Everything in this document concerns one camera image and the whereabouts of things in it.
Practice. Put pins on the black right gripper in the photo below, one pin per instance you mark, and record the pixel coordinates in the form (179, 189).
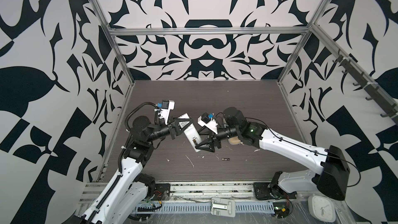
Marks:
(216, 138)

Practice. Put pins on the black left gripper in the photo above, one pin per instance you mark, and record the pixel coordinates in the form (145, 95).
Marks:
(175, 128)

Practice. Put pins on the white remote control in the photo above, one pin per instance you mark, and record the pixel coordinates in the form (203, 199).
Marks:
(191, 133)

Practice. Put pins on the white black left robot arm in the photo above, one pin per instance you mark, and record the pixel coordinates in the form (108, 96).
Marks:
(129, 186)

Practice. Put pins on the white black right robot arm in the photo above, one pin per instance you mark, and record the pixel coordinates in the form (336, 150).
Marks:
(327, 169)

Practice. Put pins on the wooden board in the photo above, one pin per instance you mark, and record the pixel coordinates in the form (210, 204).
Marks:
(234, 141)

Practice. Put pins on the small green circuit board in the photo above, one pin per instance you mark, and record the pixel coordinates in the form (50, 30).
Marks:
(282, 209)

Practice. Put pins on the white square clock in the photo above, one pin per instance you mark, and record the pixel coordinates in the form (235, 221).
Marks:
(322, 209)

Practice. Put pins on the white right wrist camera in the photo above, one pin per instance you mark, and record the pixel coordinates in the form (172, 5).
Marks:
(208, 121)

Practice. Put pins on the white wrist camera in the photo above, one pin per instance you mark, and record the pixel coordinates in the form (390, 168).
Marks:
(208, 121)
(162, 111)

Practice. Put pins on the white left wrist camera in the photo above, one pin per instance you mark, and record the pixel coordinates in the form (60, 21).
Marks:
(162, 111)

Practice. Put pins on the white mounting bracket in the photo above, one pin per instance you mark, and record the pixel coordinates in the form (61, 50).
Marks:
(223, 207)

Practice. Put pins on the white slotted cable duct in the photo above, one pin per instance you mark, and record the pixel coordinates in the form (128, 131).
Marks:
(204, 208)

